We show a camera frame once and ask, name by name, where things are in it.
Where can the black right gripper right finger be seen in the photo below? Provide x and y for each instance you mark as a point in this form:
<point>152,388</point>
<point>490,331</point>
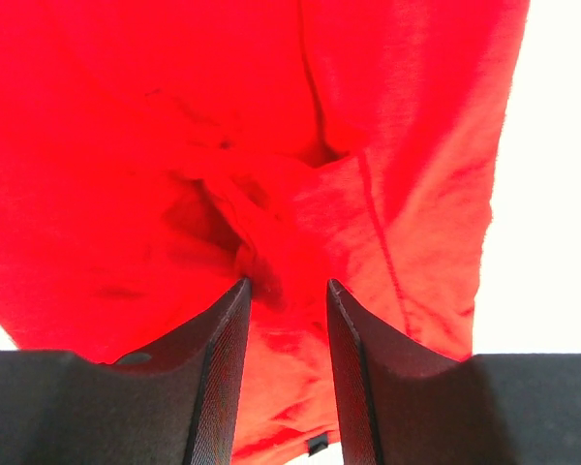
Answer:
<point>401,403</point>

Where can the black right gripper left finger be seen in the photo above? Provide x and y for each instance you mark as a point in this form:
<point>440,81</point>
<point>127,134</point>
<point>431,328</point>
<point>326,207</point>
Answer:
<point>173,401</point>

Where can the red t shirt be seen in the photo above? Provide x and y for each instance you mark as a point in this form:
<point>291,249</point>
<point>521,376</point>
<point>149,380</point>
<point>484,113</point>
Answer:
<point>154,152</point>

